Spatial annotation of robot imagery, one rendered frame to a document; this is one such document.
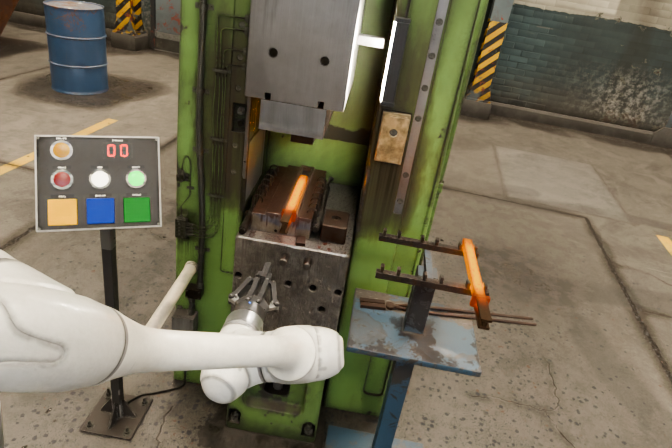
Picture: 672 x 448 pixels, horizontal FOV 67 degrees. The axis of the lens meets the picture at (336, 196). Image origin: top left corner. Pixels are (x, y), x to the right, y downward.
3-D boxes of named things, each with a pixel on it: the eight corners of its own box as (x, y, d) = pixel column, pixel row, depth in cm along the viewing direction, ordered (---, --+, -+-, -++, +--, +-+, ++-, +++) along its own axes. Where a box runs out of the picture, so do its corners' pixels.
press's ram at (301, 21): (371, 117, 152) (397, -29, 134) (244, 96, 153) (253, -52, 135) (375, 85, 190) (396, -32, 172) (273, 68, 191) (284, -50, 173)
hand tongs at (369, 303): (532, 319, 175) (533, 316, 175) (536, 327, 171) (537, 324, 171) (359, 299, 171) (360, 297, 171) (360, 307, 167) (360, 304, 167)
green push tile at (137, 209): (150, 221, 155) (150, 196, 156) (123, 222, 152) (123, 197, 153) (150, 221, 157) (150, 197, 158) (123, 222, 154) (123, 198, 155)
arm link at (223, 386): (222, 359, 116) (278, 356, 114) (199, 414, 102) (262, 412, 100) (210, 321, 112) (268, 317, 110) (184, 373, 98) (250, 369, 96)
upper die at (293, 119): (322, 140, 156) (326, 110, 152) (258, 129, 157) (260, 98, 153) (336, 104, 194) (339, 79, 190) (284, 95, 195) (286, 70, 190)
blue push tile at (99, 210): (114, 223, 152) (114, 197, 152) (86, 224, 150) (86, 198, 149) (115, 223, 154) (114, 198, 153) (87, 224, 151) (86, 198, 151)
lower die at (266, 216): (308, 239, 172) (311, 217, 168) (250, 229, 172) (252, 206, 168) (323, 188, 209) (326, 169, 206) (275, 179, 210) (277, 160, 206)
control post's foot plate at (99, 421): (132, 443, 196) (131, 426, 192) (76, 432, 196) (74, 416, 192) (155, 399, 215) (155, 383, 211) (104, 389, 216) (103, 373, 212)
